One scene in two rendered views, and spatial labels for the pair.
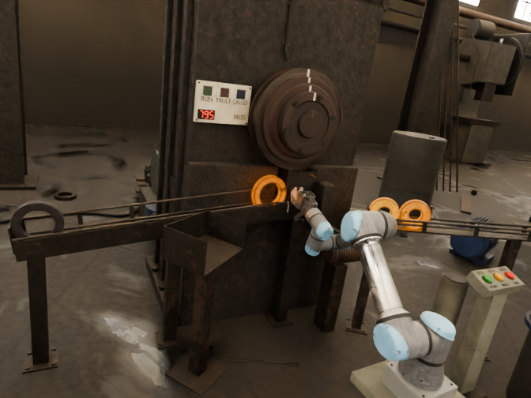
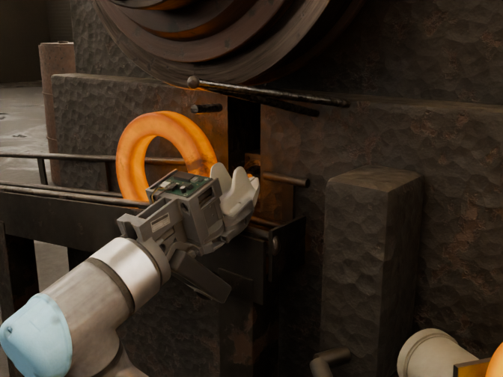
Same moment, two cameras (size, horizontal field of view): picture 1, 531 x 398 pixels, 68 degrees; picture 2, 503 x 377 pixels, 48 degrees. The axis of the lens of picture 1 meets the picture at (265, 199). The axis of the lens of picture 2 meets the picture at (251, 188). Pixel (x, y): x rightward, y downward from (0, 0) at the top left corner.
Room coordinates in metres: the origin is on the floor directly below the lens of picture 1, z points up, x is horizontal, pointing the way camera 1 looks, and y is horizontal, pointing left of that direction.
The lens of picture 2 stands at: (1.65, -0.80, 0.95)
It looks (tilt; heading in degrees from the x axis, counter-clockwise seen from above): 16 degrees down; 66
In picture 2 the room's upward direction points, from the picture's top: straight up
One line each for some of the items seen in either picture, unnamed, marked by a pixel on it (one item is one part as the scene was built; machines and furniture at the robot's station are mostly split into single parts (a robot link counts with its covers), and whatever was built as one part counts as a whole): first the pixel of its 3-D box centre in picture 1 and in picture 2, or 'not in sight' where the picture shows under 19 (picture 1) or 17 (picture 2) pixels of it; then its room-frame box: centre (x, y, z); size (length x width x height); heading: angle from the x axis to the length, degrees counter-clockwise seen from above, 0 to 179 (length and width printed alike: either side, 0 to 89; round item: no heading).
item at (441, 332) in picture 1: (432, 335); not in sight; (1.15, -0.62, 0.54); 0.13 x 0.12 x 0.14; 112
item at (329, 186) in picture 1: (321, 204); (371, 273); (2.02, -0.30, 0.68); 0.11 x 0.08 x 0.24; 27
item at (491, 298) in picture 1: (478, 334); not in sight; (1.56, -1.04, 0.31); 0.24 x 0.16 x 0.62; 117
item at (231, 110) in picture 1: (223, 103); not in sight; (1.84, 0.25, 1.15); 0.26 x 0.02 x 0.18; 117
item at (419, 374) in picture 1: (423, 362); not in sight; (1.16, -0.62, 0.43); 0.15 x 0.15 x 0.10
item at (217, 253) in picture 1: (200, 304); not in sight; (1.42, 0.21, 0.36); 0.26 x 0.20 x 0.72; 152
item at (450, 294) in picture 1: (441, 324); not in sight; (1.69, -0.93, 0.26); 0.12 x 0.12 x 0.52
